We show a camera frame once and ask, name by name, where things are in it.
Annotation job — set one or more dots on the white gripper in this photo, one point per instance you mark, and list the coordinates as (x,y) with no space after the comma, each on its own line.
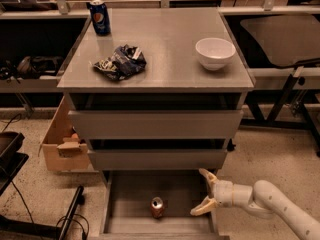
(224,193)

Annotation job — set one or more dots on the red coke can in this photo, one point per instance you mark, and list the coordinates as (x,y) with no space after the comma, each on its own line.
(157,207)

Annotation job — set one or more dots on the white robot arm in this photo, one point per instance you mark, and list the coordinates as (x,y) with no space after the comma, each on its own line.
(262,200)

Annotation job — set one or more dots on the open bottom grey drawer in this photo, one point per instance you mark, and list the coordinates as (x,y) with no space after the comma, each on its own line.
(127,214)

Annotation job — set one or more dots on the grey drawer cabinet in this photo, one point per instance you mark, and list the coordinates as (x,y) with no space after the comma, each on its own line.
(173,78)

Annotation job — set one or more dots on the middle grey drawer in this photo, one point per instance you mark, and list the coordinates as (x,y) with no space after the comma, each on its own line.
(157,159)

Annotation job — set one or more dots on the top grey drawer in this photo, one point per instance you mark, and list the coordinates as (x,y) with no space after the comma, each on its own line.
(156,124)

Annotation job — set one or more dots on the blue pepsi can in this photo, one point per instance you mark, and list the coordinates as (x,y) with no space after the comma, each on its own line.
(100,17)

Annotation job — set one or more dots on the white bowl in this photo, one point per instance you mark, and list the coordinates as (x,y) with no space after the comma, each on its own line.
(214,53)

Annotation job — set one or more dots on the cardboard box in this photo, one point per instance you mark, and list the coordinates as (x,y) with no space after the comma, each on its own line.
(62,148)

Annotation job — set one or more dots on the crumpled blue chip bag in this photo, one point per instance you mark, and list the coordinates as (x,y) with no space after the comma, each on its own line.
(125,62)

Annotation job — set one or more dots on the black chair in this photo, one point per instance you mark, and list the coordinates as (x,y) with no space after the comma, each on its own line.
(282,52)

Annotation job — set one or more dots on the black equipment base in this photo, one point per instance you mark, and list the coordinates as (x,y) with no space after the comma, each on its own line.
(11,161)

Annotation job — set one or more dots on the black bag on shelf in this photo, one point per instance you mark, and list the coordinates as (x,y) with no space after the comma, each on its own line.
(33,67)

